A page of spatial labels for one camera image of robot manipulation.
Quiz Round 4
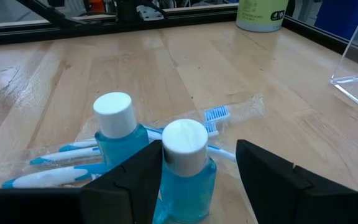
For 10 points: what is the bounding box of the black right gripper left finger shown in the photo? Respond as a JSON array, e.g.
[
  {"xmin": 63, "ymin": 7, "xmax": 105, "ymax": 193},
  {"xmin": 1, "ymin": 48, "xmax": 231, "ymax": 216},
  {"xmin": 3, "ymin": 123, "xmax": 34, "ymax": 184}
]
[{"xmin": 80, "ymin": 139, "xmax": 163, "ymax": 224}]

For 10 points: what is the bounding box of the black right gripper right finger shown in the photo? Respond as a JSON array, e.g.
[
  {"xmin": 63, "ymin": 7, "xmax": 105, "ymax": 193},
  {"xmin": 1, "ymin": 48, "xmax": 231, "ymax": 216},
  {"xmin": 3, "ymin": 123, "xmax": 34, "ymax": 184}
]
[{"xmin": 236, "ymin": 139, "xmax": 358, "ymax": 224}]

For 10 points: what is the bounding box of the blue mouthwash bottle white cap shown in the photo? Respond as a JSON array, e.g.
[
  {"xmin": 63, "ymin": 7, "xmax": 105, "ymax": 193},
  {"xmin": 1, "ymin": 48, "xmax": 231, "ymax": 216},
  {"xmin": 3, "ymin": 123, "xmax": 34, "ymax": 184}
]
[
  {"xmin": 93, "ymin": 91, "xmax": 150, "ymax": 170},
  {"xmin": 152, "ymin": 119, "xmax": 218, "ymax": 224}
]

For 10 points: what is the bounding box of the green disinfecting wipes canister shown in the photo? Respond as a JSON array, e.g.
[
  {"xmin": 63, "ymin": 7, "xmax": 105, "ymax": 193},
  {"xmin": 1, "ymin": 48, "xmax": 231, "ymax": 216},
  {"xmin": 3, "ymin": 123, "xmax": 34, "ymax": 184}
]
[{"xmin": 235, "ymin": 0, "xmax": 290, "ymax": 33}]

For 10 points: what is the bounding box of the blue plastic storage bin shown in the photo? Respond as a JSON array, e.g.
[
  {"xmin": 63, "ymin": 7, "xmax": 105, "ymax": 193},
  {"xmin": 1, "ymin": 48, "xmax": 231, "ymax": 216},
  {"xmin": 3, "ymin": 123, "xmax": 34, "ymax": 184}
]
[{"xmin": 314, "ymin": 0, "xmax": 358, "ymax": 40}]

